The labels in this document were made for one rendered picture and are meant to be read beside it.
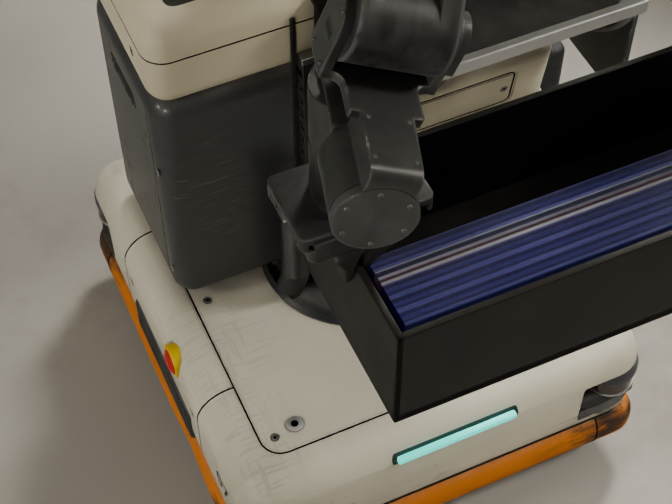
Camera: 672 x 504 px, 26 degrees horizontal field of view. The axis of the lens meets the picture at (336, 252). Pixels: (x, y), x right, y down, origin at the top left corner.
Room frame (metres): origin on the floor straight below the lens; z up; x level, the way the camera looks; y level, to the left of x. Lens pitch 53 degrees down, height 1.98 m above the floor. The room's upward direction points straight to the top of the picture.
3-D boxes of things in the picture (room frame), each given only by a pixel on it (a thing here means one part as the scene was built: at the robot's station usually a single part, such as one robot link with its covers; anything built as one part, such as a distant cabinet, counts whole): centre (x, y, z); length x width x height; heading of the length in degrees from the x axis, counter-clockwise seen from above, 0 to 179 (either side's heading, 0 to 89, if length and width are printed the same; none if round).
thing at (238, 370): (1.29, -0.03, 0.16); 0.67 x 0.64 x 0.25; 24
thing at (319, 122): (0.64, -0.01, 1.28); 0.07 x 0.06 x 0.07; 9
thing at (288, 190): (0.65, -0.01, 1.22); 0.10 x 0.07 x 0.07; 114
